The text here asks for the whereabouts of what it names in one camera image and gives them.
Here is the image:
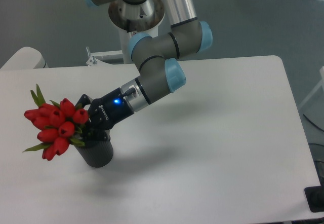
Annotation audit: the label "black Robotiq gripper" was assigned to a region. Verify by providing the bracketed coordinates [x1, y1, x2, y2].
[75, 88, 134, 143]

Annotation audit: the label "red tulip bouquet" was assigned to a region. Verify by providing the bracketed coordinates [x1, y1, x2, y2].
[24, 85, 90, 161]

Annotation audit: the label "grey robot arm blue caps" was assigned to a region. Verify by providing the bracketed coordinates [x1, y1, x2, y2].
[82, 0, 213, 140]

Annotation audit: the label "dark grey ribbed vase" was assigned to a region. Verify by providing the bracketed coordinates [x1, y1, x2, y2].
[75, 138, 113, 168]

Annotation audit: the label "white chair at left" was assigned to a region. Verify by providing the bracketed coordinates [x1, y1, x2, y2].
[1, 47, 48, 70]

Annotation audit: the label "white furniture at right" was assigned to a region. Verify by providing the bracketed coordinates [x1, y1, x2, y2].
[297, 67, 323, 111]

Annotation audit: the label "black device at table edge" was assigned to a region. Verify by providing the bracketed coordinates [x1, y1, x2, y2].
[304, 186, 323, 213]

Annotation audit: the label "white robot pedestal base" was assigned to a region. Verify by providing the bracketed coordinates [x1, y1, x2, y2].
[85, 0, 166, 66]

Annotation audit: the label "black cable on floor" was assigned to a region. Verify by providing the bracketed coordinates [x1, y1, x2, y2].
[302, 113, 324, 131]

